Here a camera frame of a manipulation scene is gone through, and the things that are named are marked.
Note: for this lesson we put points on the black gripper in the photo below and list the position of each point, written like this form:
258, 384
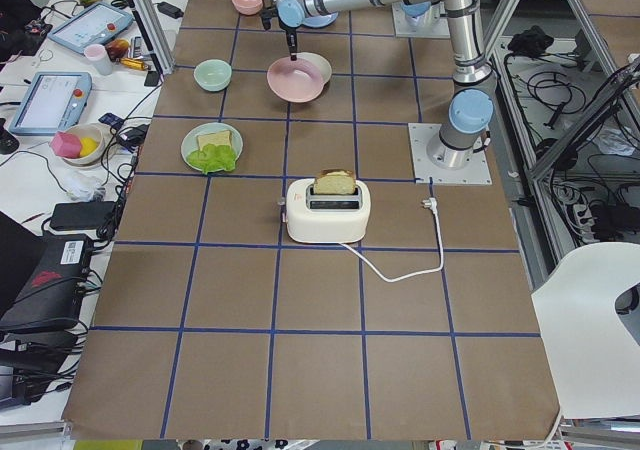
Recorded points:
290, 37

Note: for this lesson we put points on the pink plate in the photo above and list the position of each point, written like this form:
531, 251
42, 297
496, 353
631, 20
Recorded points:
295, 81

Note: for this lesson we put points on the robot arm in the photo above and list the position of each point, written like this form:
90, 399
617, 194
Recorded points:
471, 108

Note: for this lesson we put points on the white plate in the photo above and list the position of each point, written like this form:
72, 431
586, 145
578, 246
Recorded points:
319, 62

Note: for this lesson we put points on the pink bowl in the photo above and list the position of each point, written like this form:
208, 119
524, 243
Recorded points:
248, 7

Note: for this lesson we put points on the green bowl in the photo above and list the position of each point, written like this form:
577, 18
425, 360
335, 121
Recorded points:
213, 75

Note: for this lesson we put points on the bread slice on plate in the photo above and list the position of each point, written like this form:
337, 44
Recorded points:
220, 138

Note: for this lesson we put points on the green plate with food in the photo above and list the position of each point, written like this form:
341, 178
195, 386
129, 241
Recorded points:
189, 143

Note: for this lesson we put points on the green lettuce leaf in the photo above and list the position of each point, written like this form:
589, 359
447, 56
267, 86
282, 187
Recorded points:
213, 158

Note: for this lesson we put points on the bread slice in toaster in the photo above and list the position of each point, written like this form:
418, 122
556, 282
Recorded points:
335, 182

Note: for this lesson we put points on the white toaster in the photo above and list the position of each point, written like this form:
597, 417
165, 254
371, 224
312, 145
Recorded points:
326, 219

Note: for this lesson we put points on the teach pendant tablet far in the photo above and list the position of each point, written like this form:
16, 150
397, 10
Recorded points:
97, 24

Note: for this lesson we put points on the teach pendant tablet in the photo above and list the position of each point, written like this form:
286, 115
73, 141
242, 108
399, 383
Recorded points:
97, 24
53, 102

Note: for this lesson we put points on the white cup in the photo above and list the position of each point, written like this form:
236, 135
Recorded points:
98, 56

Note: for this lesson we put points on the bowl with toy fruit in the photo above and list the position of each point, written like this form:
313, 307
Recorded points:
80, 145

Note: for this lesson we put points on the teach pendant tablet near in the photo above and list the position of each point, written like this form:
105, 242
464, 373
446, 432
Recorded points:
53, 102

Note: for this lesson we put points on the black power adapter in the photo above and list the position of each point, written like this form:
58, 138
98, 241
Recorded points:
80, 215

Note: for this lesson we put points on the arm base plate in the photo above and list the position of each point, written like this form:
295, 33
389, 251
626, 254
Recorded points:
435, 163

